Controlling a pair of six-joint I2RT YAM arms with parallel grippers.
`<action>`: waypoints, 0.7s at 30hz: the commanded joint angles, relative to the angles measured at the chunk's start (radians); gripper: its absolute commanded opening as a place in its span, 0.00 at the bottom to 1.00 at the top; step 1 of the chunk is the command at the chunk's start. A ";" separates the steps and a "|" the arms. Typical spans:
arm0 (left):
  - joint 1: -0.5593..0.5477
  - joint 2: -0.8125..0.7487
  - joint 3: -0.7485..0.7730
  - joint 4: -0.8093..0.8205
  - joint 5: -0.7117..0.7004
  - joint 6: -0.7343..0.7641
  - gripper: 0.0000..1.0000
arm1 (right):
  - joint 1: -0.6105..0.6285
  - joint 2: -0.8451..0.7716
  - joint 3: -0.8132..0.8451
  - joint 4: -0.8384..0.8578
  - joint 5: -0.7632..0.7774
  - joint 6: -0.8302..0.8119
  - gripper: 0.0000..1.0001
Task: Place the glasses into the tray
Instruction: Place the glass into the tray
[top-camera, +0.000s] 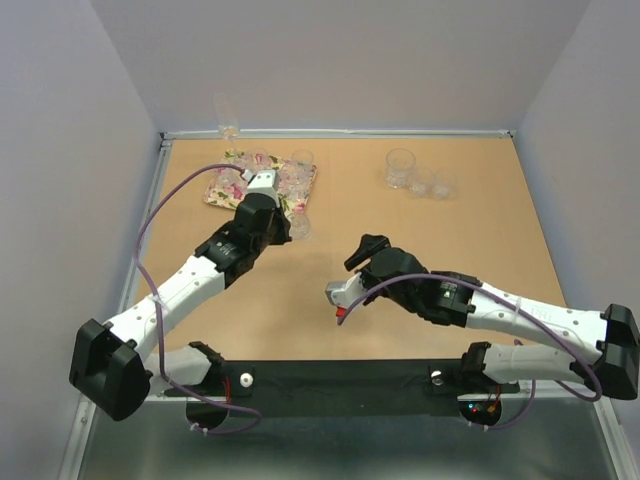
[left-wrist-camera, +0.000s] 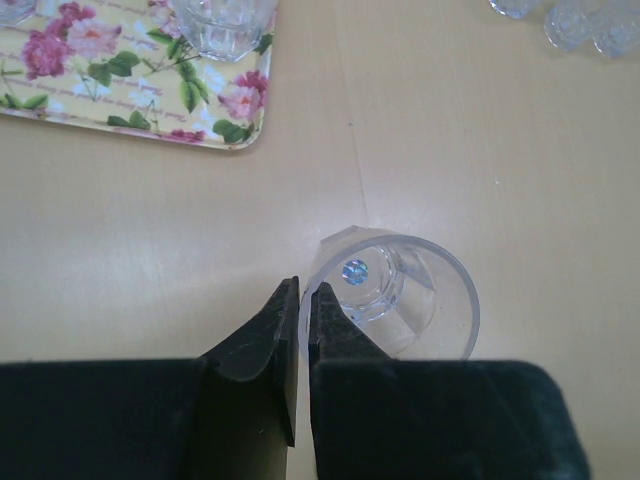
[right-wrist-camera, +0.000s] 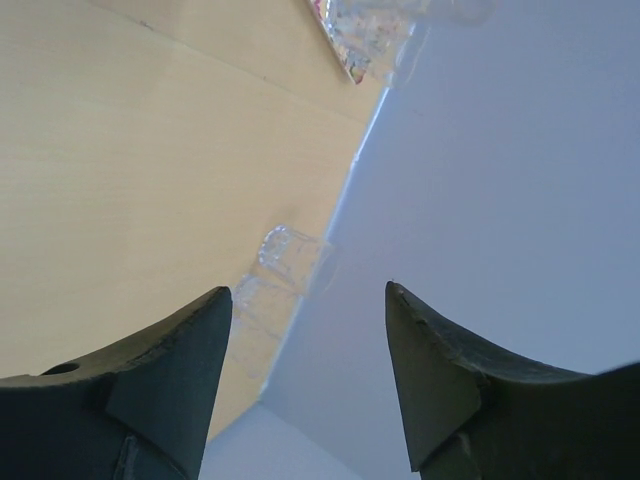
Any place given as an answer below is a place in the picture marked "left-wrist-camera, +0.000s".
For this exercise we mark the small clear glass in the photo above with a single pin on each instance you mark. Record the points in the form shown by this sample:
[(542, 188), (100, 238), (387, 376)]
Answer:
[(617, 31), (568, 23), (14, 12)]

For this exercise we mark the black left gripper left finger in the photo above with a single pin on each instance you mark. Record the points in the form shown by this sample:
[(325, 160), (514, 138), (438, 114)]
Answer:
[(227, 414)]

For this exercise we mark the large clear faceted tumbler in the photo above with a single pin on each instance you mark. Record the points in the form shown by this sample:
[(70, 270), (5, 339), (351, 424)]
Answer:
[(515, 9)]

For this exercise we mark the floral patterned tray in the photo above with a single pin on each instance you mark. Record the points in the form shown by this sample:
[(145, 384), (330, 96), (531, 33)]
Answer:
[(123, 66)]

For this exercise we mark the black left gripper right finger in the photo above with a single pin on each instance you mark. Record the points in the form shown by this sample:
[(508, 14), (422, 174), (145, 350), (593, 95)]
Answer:
[(375, 417)]

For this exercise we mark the clear faceted tumbler front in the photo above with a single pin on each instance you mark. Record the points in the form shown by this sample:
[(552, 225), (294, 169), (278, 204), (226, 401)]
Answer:
[(224, 30)]

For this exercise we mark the small clear glass behind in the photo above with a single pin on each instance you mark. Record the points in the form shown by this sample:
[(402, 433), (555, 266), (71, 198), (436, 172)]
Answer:
[(568, 23)]

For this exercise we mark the clear glass sideways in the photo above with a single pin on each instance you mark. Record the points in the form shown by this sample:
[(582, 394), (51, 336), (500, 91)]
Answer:
[(410, 296)]

